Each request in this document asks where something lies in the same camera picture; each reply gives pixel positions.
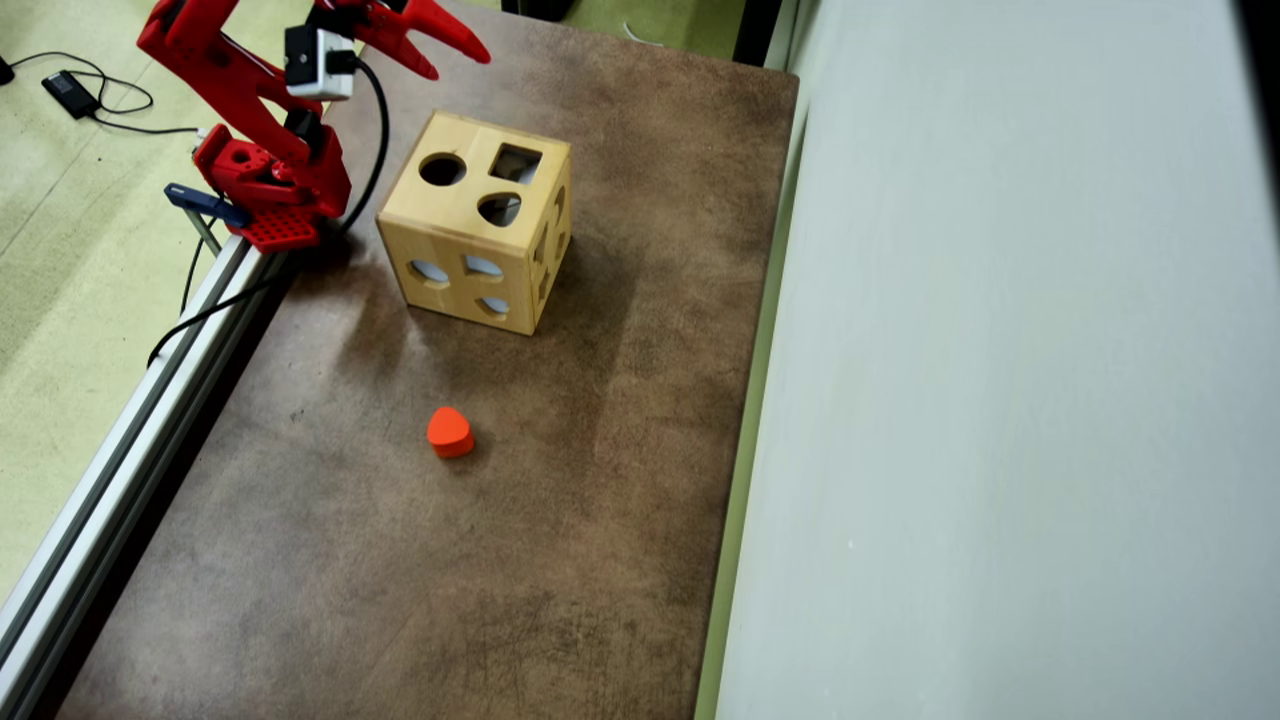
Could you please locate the thin black adapter cable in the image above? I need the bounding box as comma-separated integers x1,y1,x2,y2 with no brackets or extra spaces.
8,50,201,137

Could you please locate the thick black camera cable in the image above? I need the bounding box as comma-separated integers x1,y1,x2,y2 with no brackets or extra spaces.
147,55,391,368

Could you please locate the aluminium profile rail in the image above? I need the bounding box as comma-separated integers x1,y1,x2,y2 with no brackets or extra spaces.
0,235,291,720

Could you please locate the blue clamp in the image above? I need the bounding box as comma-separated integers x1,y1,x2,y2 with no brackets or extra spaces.
165,183,251,251

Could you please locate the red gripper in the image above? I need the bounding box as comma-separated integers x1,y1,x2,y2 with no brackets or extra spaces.
308,0,492,81

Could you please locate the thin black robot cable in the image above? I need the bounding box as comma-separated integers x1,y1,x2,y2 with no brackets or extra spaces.
181,238,207,313

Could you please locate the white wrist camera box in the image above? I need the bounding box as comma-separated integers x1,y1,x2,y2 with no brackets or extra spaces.
285,25,358,101

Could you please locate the red rounded triangular block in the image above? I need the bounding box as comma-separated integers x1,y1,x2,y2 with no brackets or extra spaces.
427,406,476,460

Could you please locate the black power adapter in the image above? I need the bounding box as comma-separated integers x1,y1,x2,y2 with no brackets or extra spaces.
42,70,101,119

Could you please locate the black object on floor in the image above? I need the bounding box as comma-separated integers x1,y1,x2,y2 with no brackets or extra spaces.
500,0,581,23

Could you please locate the wooden shape sorter box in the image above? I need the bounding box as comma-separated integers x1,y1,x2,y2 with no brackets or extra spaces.
376,110,574,337

